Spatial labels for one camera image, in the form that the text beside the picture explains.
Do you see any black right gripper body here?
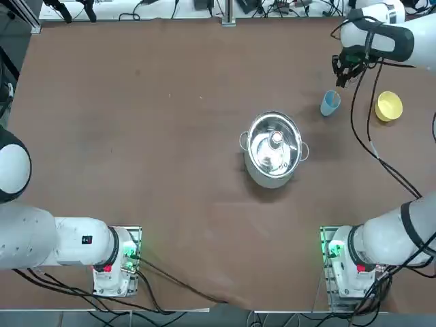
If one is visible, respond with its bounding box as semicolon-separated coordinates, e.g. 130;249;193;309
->
340;46;378;71

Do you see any blue plastic cup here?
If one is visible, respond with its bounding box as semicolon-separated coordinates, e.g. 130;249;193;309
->
320;89;342;118

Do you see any yellow plastic bowl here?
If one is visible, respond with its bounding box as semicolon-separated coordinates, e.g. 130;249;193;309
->
374;91;404;123

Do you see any glass pot lid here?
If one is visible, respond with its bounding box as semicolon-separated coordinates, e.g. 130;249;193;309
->
247;113;304;177

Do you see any stainless steel pot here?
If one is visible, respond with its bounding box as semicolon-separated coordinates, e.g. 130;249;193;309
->
239;110;310;189

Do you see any aluminium corner profile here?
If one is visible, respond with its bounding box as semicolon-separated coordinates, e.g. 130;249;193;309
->
13;0;42;34

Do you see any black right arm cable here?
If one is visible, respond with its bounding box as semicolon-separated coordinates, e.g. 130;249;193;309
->
349;56;425;200

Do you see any aluminium camera post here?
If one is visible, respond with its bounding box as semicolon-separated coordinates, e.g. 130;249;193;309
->
221;0;236;27

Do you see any black base power cable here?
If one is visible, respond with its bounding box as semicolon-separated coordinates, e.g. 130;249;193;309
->
138;257;228;305

